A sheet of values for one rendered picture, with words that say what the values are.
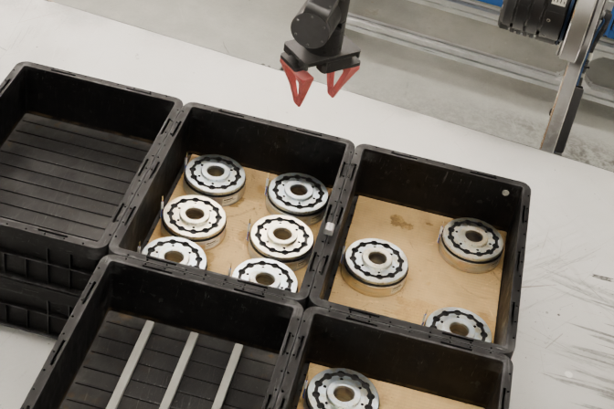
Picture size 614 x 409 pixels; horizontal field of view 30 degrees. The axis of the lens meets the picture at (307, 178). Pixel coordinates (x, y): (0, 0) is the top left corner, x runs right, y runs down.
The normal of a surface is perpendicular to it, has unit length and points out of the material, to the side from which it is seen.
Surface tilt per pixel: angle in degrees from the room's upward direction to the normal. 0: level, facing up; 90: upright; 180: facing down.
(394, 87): 0
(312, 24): 90
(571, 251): 0
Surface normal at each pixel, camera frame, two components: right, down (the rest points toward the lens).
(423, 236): 0.14, -0.76
